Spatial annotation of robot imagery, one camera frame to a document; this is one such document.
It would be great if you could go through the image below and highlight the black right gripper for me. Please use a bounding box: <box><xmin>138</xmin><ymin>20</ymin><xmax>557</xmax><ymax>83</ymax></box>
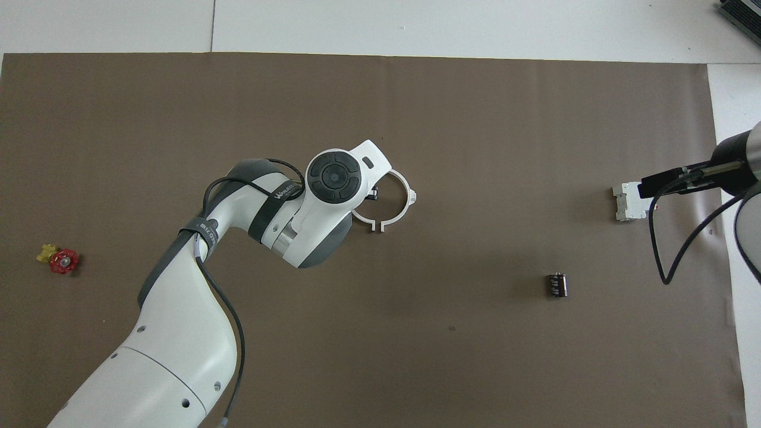
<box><xmin>637</xmin><ymin>159</ymin><xmax>723</xmax><ymax>200</ymax></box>

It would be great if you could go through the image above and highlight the white half pipe clamp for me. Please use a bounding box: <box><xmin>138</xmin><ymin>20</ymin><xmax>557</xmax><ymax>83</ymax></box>
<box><xmin>380</xmin><ymin>169</ymin><xmax>418</xmax><ymax>232</ymax></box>
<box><xmin>351</xmin><ymin>205</ymin><xmax>381</xmax><ymax>231</ymax></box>

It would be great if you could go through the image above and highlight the white circuit breaker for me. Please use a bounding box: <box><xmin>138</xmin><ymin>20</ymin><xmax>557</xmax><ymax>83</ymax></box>
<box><xmin>613</xmin><ymin>181</ymin><xmax>650</xmax><ymax>222</ymax></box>

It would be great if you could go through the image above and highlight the grey ribbed metal device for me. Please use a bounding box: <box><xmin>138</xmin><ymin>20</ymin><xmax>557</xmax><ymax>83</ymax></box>
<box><xmin>716</xmin><ymin>0</ymin><xmax>761</xmax><ymax>29</ymax></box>

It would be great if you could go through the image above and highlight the brown paper table mat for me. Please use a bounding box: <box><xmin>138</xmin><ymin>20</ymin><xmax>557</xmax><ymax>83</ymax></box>
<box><xmin>0</xmin><ymin>52</ymin><xmax>749</xmax><ymax>428</ymax></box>

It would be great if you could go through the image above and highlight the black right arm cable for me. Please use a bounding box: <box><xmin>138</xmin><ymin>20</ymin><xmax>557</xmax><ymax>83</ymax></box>
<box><xmin>649</xmin><ymin>172</ymin><xmax>750</xmax><ymax>286</ymax></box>

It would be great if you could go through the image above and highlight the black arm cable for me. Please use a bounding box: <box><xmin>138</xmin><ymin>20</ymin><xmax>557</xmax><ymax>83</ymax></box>
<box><xmin>649</xmin><ymin>172</ymin><xmax>750</xmax><ymax>286</ymax></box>
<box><xmin>202</xmin><ymin>158</ymin><xmax>307</xmax><ymax>427</ymax></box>

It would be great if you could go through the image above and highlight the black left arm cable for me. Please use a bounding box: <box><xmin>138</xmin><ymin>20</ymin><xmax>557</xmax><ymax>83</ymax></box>
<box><xmin>202</xmin><ymin>158</ymin><xmax>307</xmax><ymax>427</ymax></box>

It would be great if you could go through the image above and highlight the red handle brass valve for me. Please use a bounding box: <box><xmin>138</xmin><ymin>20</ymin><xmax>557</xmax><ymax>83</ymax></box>
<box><xmin>37</xmin><ymin>243</ymin><xmax>80</xmax><ymax>275</ymax></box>

